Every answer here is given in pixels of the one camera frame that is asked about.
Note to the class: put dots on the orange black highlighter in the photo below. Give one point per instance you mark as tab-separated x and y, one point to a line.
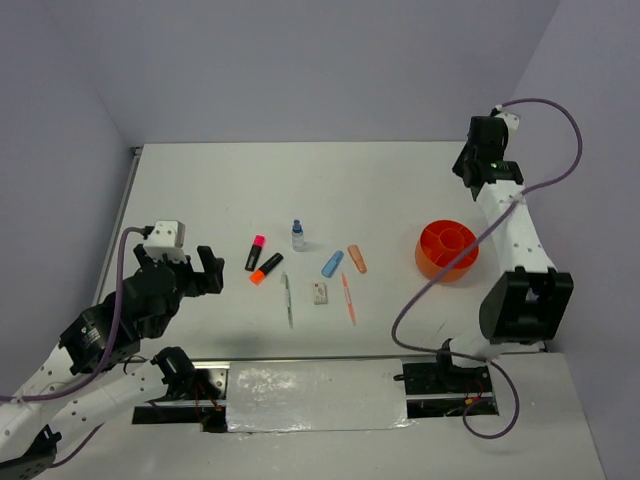
266	268

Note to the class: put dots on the orange pen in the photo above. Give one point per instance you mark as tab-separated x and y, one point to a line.
348	299

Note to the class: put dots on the aluminium table rail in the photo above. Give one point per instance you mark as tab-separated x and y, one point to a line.
115	234
492	197

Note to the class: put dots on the left aluminium table rail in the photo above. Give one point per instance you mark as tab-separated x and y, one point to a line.
115	234

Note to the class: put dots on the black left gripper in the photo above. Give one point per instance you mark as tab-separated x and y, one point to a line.
211	280

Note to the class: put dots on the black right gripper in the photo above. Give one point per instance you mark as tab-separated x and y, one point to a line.
458	168

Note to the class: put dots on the pink black highlighter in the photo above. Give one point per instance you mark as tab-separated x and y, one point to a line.
254	253

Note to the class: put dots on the small white eraser box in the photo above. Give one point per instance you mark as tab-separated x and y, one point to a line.
320	293

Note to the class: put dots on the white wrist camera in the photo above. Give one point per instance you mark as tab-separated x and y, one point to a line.
165	242
511	120

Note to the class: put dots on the orange round organizer container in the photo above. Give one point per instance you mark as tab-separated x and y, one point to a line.
441	242

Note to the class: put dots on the silver foil covered panel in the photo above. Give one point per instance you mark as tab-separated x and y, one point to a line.
315	396

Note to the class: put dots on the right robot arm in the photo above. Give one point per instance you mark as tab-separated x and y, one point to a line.
526	304

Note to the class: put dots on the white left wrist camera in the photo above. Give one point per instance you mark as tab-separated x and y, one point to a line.
165	242

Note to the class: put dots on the right aluminium table rail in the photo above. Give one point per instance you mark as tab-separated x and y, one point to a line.
492	197

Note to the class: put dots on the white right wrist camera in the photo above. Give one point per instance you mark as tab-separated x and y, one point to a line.
511	120

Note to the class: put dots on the small blue cap bottle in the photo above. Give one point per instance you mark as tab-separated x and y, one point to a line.
297	235

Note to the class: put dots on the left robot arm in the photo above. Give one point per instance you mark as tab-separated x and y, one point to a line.
69	396

